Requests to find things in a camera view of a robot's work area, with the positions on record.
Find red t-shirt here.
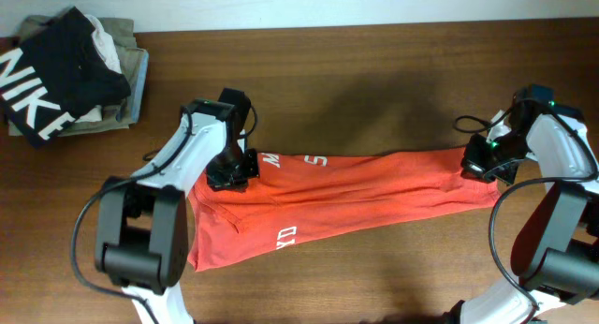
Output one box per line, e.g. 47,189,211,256
187,148,500,272

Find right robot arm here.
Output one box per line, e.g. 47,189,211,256
441,84,598,324

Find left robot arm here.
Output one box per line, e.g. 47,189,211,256
95,96,259,323

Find olive folded garment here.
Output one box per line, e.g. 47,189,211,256
5,13,141,138

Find white folded garment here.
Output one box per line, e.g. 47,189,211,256
77,14,122,123

